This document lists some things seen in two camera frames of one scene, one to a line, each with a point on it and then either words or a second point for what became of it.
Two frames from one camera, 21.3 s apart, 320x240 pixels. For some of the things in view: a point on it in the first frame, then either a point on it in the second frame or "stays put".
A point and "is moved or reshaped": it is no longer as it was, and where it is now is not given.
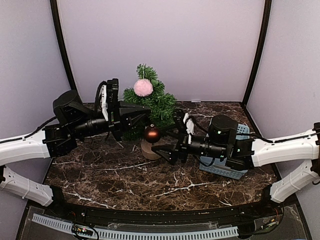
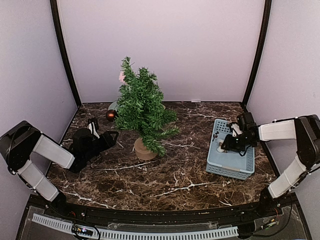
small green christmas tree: [149, 90] is moved or reshaped
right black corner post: [261, 44] stays put
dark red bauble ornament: [152, 134] is moved or reshaped
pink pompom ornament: [143, 87] → [121, 77]
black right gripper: [182, 146] → [229, 145]
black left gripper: [128, 113] → [108, 142]
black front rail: [234, 212] stays put
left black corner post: [63, 43] stays put
